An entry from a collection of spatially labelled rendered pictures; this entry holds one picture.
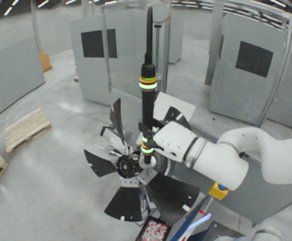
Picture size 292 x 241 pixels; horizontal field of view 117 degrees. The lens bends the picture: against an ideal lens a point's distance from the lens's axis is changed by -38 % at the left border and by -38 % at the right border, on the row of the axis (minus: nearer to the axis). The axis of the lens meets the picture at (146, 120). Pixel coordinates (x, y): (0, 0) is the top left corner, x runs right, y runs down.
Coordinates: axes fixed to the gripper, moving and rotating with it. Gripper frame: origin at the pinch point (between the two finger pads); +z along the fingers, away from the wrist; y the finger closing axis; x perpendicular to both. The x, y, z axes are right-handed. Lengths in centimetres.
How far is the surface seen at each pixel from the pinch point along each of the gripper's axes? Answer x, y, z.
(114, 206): -49, -20, 6
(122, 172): -31.7, -7.2, 10.0
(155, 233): -66, -16, -20
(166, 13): 36, 59, 35
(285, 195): -72, 70, -113
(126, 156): -24.5, -2.3, 11.1
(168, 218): -36.6, -9.4, -20.6
